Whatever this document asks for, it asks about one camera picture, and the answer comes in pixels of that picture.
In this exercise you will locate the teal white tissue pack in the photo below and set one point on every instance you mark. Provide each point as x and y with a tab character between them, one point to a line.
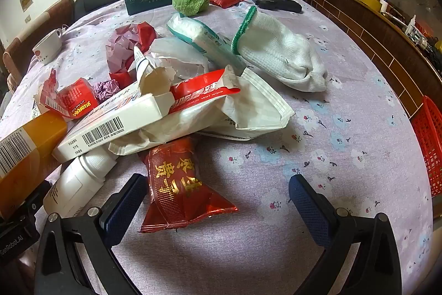
203	37

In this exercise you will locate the purple floral tablecloth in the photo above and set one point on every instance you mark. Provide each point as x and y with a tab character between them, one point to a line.
345	129

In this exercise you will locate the white green packet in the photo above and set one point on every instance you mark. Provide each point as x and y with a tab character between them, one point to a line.
183	56

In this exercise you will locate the white pill bottle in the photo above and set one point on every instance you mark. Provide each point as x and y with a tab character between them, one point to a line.
74	181

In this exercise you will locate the white cup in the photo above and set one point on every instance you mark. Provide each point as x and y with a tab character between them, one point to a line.
46	48

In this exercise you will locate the purple paper ball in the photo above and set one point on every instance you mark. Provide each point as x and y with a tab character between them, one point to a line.
107	91

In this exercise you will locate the brown armchair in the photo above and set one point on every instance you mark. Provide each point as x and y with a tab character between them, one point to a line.
20	42

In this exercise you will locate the white cardboard medicine box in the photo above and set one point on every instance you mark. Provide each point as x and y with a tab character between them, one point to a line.
114	124

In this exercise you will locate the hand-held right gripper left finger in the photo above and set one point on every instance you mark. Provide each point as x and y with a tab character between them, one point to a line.
127	203

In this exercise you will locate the black gun-shaped tool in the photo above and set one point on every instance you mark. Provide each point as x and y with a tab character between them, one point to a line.
276	1

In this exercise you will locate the orange barcode box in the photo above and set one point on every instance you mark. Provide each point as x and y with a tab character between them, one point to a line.
27	150

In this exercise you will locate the wooden cabinet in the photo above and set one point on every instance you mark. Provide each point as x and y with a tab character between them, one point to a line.
380	39

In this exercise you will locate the white dropper bottle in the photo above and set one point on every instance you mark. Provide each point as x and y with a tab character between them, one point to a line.
411	27

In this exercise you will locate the white glove green cuff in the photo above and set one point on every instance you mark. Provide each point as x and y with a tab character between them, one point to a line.
279	49

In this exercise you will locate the red snack packet gold print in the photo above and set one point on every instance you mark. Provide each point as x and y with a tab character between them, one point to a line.
179	191

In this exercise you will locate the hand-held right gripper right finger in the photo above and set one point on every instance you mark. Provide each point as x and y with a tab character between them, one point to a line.
307	208

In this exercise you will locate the pink red wrapper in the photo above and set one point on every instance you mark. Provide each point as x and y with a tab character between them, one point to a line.
126	46

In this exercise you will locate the red plastic basket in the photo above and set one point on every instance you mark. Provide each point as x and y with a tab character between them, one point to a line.
428	143

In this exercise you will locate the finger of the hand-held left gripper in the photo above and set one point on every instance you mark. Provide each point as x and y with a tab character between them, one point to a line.
36	201

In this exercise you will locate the white red wipes packet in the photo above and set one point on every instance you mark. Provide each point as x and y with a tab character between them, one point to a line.
203	108

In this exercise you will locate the torn red small box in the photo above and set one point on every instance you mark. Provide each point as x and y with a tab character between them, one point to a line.
76	103

